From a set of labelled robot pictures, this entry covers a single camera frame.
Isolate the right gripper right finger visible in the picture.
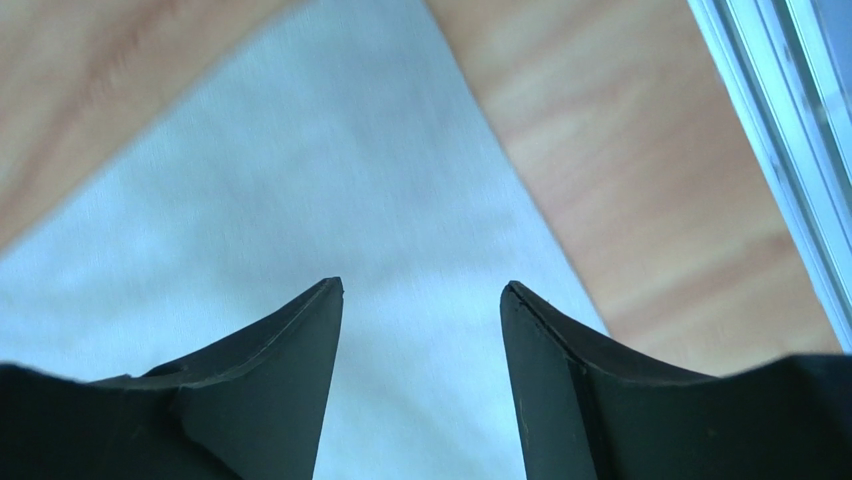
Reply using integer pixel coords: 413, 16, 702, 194
500, 281, 713, 479

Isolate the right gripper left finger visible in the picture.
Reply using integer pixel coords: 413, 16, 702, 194
97, 277, 343, 479

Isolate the beige cloth napkin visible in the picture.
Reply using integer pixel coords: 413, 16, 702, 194
1, 1, 602, 479

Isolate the aluminium frame rail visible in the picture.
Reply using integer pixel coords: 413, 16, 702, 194
689, 0, 851, 353

